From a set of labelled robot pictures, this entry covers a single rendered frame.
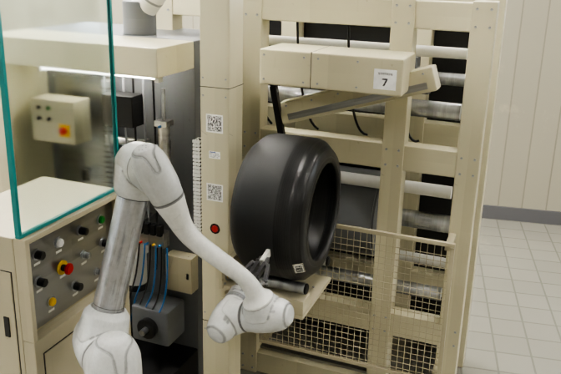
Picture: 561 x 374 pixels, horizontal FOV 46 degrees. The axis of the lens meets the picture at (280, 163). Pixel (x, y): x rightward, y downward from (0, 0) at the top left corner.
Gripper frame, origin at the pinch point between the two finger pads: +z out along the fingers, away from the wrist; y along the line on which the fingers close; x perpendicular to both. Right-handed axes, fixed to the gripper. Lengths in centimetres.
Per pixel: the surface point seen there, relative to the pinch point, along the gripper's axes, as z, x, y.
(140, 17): 69, -64, 83
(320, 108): 71, -27, 1
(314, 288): 28.0, 36.6, -7.9
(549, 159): 357, 147, -101
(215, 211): 23.0, 1.0, 31.9
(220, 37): 41, -68, 30
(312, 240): 43.7, 23.5, -2.3
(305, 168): 22.8, -26.7, -8.9
